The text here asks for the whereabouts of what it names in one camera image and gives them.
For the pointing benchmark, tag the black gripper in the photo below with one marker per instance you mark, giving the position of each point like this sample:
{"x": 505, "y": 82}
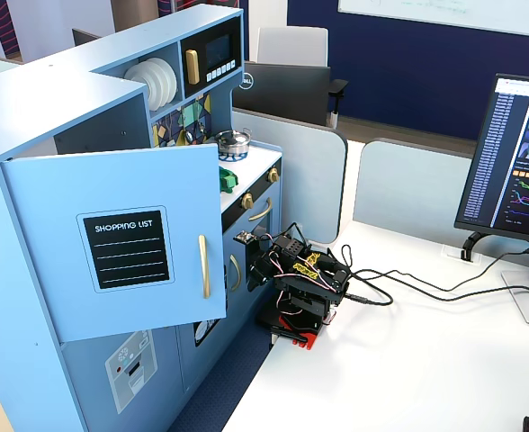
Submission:
{"x": 256, "y": 271}

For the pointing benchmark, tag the steel toy skimmer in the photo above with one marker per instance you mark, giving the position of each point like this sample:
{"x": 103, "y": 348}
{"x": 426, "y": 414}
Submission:
{"x": 187, "y": 135}

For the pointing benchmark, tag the blue wooden toy kitchen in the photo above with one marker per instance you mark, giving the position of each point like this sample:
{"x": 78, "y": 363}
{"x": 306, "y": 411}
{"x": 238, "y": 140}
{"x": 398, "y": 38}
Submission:
{"x": 44, "y": 103}

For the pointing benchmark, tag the black toy microwave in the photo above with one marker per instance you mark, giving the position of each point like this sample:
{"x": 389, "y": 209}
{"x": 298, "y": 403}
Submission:
{"x": 219, "y": 36}

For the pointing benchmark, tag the blue toy fridge door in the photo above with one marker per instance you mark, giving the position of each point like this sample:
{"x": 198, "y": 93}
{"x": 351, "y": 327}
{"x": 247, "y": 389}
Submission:
{"x": 44, "y": 270}

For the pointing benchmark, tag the green plastic lid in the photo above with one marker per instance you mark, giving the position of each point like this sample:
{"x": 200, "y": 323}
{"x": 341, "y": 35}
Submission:
{"x": 227, "y": 179}

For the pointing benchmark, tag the small steel toy pot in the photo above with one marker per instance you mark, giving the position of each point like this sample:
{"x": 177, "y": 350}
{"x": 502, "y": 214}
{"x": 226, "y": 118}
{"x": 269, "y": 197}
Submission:
{"x": 233, "y": 143}

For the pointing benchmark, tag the small wrist camera board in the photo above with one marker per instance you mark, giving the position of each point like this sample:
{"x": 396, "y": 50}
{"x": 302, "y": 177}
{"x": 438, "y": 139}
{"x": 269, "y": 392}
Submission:
{"x": 244, "y": 237}

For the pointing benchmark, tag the white wall whiteboard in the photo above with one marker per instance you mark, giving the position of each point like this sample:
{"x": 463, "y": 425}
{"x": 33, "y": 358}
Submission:
{"x": 449, "y": 11}

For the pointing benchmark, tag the white toy plate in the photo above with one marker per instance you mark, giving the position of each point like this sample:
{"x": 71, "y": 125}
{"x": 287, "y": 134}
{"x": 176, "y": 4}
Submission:
{"x": 137, "y": 75}
{"x": 173, "y": 85}
{"x": 164, "y": 85}

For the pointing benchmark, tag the light blue desk divider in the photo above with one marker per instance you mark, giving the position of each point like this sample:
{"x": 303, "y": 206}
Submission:
{"x": 309, "y": 180}
{"x": 404, "y": 189}

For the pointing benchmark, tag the white office chair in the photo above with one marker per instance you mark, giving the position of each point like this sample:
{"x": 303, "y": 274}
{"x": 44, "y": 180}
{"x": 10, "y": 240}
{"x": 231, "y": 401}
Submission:
{"x": 291, "y": 45}

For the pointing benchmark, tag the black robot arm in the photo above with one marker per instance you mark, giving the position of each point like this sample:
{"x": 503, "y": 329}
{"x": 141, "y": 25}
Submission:
{"x": 332, "y": 274}

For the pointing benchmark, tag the steel toy ladle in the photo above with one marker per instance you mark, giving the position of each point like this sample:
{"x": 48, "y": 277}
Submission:
{"x": 200, "y": 128}

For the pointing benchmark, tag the black shopping list panel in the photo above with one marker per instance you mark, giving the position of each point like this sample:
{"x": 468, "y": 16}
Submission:
{"x": 127, "y": 249}

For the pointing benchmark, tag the gold stove knob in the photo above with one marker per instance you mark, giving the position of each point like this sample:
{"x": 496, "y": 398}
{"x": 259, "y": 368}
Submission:
{"x": 247, "y": 201}
{"x": 272, "y": 175}

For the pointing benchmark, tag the grey dell monitor back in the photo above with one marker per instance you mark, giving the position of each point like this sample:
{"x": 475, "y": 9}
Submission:
{"x": 282, "y": 90}

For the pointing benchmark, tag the black computer monitor with stand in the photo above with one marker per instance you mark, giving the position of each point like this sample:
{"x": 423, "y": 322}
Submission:
{"x": 494, "y": 157}

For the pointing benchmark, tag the red robot base clamp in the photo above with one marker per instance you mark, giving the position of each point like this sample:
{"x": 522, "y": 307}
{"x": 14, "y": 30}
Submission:
{"x": 307, "y": 340}

